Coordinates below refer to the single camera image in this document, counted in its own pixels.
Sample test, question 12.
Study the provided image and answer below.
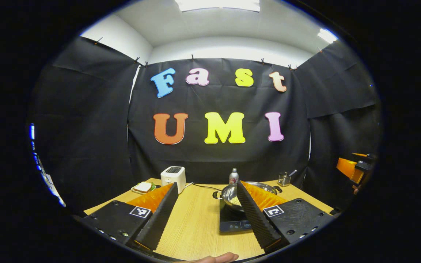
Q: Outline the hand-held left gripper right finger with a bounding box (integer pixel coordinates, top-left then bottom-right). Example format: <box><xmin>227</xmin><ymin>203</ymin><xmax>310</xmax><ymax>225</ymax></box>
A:
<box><xmin>235</xmin><ymin>180</ymin><xmax>335</xmax><ymax>253</ymax></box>

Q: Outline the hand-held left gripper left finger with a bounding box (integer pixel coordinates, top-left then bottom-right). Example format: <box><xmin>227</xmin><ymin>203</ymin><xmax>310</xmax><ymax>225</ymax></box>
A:
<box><xmin>81</xmin><ymin>182</ymin><xmax>179</xmax><ymax>252</ymax></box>

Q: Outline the black induction cooktop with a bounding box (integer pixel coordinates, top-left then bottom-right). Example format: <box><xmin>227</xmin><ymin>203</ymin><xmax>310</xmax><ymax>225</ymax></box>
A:
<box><xmin>219</xmin><ymin>199</ymin><xmax>253</xmax><ymax>233</ymax></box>

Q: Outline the stainless steel pot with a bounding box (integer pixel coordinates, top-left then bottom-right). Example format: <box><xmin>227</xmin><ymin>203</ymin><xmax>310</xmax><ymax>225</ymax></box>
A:
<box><xmin>221</xmin><ymin>182</ymin><xmax>278</xmax><ymax>213</ymax></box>

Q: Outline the small white plate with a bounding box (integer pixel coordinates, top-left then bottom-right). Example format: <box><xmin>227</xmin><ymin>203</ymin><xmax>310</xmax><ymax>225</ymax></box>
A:
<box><xmin>131</xmin><ymin>182</ymin><xmax>157</xmax><ymax>194</ymax></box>

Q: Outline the white toaster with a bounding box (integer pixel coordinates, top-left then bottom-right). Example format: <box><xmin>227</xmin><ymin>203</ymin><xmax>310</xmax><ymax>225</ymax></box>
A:
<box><xmin>160</xmin><ymin>166</ymin><xmax>186</xmax><ymax>194</ymax></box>

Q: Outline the black backdrop cloth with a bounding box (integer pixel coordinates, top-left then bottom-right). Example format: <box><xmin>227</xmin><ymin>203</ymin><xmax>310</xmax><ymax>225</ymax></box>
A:
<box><xmin>28</xmin><ymin>35</ymin><xmax>383</xmax><ymax>213</ymax></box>

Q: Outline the small ceiling light panel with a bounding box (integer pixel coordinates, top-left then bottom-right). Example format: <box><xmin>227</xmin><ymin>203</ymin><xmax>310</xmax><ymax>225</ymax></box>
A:
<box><xmin>317</xmin><ymin>28</ymin><xmax>339</xmax><ymax>44</ymax></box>

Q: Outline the large ceiling light panel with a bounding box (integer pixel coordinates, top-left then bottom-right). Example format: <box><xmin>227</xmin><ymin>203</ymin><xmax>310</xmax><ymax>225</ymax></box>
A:
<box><xmin>175</xmin><ymin>0</ymin><xmax>260</xmax><ymax>12</ymax></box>

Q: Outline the wire utensil holder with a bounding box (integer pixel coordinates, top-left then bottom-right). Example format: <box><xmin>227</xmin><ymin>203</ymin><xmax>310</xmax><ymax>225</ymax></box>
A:
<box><xmin>277</xmin><ymin>169</ymin><xmax>298</xmax><ymax>187</ymax></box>

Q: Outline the toaster power cable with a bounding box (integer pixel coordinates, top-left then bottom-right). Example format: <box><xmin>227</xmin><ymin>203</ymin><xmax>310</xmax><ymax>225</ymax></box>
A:
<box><xmin>184</xmin><ymin>183</ymin><xmax>222</xmax><ymax>192</ymax></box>

